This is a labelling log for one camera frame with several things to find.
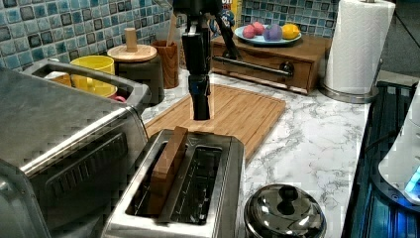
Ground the brown wooden utensil holder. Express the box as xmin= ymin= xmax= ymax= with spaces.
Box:
xmin=152 ymin=41 xmax=179 ymax=89

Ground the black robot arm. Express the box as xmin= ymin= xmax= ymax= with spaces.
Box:
xmin=172 ymin=0 xmax=241 ymax=121

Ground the dark canister with wooden lid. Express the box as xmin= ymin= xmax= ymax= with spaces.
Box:
xmin=107 ymin=28 xmax=164 ymax=106

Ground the light blue plate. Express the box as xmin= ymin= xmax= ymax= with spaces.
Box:
xmin=234 ymin=26 xmax=302 ymax=46

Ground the white paper towel roll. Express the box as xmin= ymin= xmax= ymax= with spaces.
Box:
xmin=325 ymin=0 xmax=395 ymax=94

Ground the bamboo cutting board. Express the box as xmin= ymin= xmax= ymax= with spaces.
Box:
xmin=146 ymin=84 xmax=286 ymax=164

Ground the silver two-slot toaster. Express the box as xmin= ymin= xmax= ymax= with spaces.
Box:
xmin=101 ymin=129 xmax=245 ymax=238

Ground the pink plush strawberry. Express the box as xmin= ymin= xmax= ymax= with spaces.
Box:
xmin=243 ymin=25 xmax=256 ymax=39

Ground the steel paper towel holder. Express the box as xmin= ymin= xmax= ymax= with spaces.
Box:
xmin=318 ymin=58 xmax=384 ymax=105

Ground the wooden spatula handle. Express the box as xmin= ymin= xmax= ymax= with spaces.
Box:
xmin=166 ymin=13 xmax=177 ymax=47

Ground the red plush strawberry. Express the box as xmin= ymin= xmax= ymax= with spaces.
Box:
xmin=253 ymin=22 xmax=264 ymax=36

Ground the yellow mug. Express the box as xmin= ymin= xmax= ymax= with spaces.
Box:
xmin=69 ymin=55 xmax=119 ymax=98

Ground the wooden toast slice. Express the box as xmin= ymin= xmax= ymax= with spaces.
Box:
xmin=148 ymin=127 xmax=188 ymax=216

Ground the wooden drawer box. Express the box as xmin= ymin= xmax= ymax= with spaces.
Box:
xmin=211 ymin=36 xmax=332 ymax=95

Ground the stainless steel toaster oven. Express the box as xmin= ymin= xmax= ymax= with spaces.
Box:
xmin=0 ymin=59 xmax=151 ymax=238

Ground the yellow cardboard box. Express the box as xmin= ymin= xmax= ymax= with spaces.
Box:
xmin=222 ymin=0 xmax=242 ymax=29

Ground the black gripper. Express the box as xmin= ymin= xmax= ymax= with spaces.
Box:
xmin=181 ymin=16 xmax=210 ymax=121

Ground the purple plush plum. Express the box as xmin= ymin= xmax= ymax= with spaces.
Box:
xmin=263 ymin=24 xmax=282 ymax=41

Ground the yellow lemon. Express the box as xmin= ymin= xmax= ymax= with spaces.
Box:
xmin=281 ymin=24 xmax=300 ymax=40

